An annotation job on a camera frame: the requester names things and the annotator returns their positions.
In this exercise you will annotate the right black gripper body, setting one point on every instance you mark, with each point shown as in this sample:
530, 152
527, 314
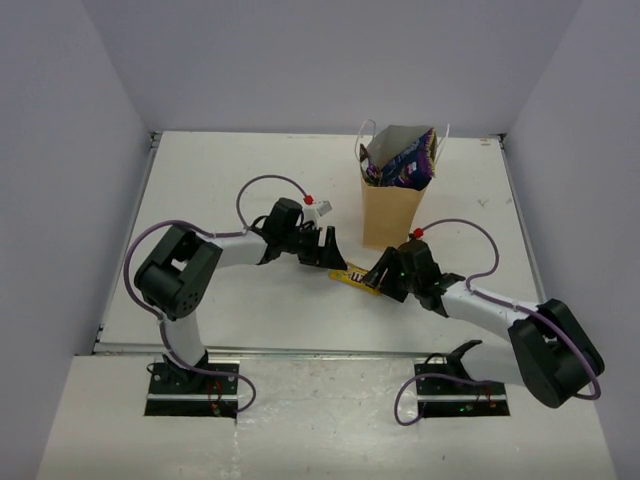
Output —
396, 283

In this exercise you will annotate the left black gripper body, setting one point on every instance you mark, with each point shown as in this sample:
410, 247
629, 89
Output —
320, 245

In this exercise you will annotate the yellow M&M's packet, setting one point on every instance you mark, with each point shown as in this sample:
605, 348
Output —
353, 277

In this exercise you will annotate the blue purple snack bag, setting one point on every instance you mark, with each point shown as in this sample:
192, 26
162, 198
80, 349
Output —
409, 154

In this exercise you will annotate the purple M&M's packet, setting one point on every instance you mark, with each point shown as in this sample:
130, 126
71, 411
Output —
370, 172

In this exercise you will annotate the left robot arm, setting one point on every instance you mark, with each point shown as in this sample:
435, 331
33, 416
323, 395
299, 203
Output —
169, 266

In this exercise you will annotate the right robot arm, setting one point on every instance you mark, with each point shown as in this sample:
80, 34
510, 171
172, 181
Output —
550, 353

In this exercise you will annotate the brown paper bag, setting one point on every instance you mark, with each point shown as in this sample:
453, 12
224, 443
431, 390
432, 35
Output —
388, 212

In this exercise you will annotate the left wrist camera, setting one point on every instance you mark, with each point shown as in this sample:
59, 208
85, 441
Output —
313, 212

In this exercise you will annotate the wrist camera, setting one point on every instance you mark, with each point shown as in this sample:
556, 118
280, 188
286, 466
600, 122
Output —
416, 236
313, 212

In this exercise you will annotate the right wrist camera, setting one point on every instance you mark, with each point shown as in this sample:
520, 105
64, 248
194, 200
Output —
416, 236

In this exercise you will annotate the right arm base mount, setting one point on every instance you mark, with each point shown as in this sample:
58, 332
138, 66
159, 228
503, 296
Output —
445, 389

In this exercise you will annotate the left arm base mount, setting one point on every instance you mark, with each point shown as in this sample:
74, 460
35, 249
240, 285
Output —
174, 392

